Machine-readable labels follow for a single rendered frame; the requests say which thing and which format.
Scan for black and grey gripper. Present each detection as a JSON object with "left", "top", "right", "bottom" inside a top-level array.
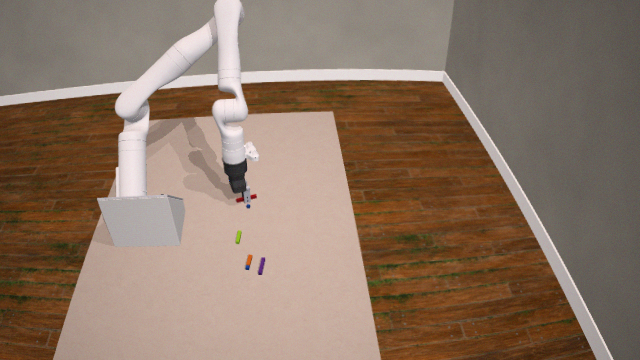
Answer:
[{"left": 222, "top": 142, "right": 259, "bottom": 203}]

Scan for purple rod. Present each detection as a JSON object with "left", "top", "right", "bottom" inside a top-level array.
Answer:
[{"left": 258, "top": 257, "right": 265, "bottom": 275}]

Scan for red rod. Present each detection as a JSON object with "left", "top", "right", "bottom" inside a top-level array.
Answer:
[{"left": 236, "top": 194, "right": 257, "bottom": 202}]

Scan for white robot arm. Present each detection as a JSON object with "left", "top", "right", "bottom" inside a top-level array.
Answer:
[{"left": 115, "top": 0, "right": 248, "bottom": 197}]

